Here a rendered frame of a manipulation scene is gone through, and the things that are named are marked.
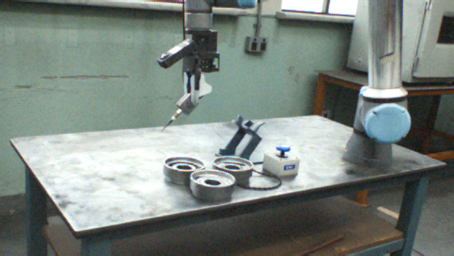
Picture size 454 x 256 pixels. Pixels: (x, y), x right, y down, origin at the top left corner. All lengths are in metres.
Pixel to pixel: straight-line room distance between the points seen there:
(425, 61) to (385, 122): 2.01
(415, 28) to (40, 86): 2.21
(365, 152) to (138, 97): 1.67
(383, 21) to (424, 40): 1.97
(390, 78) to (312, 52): 2.24
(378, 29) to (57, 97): 1.83
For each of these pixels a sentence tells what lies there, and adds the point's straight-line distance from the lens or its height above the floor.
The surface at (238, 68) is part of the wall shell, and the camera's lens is 3.22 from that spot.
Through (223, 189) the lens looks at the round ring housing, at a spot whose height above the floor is 0.83.
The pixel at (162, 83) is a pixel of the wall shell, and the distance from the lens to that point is 2.96.
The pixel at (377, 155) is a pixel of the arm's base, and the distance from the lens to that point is 1.54.
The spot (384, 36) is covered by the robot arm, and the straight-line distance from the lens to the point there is 1.36.
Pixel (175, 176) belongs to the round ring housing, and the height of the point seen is 0.82.
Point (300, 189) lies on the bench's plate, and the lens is 1.28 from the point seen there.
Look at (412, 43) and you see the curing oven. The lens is 3.36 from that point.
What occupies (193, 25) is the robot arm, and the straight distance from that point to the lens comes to 1.38.
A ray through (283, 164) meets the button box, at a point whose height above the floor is 0.83.
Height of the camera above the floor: 1.27
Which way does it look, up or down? 18 degrees down
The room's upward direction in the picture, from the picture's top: 6 degrees clockwise
